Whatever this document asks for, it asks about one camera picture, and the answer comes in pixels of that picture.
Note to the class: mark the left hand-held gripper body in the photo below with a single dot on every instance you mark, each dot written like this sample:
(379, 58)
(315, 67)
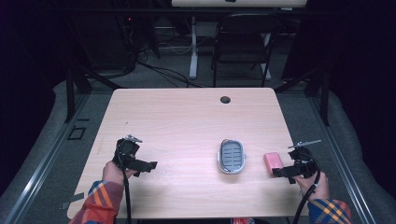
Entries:
(126, 152)

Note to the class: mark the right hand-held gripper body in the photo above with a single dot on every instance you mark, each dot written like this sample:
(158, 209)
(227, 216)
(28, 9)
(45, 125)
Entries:
(302, 161)

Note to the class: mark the pink soap bar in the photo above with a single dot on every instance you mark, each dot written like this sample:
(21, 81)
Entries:
(273, 161)

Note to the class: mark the person's right hand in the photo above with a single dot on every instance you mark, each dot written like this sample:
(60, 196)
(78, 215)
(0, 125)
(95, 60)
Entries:
(314, 186)

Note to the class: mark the person's left hand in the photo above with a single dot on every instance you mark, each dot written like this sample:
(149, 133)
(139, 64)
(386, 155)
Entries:
(112, 174)

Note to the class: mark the grey oval soap dish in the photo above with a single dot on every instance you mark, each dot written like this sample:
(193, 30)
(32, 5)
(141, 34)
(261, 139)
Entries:
(232, 156)

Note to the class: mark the person's red clothing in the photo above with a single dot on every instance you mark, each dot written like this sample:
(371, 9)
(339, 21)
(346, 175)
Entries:
(243, 221)

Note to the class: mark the grey tape strip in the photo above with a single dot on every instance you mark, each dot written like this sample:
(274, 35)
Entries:
(73, 199)

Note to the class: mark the black table grommet hole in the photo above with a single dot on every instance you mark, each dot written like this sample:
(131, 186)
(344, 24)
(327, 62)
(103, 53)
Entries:
(225, 100)

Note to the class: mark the white desk with legs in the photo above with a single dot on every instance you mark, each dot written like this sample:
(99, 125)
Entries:
(194, 46)

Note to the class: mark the black folding chair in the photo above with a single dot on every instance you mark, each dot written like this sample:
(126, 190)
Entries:
(246, 46)

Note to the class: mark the aluminium floor rail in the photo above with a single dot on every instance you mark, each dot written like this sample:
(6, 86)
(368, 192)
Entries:
(40, 168)
(345, 168)

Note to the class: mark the black metal frame stand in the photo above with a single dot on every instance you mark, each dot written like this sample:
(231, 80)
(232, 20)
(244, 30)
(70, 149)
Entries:
(325, 99)
(70, 93)

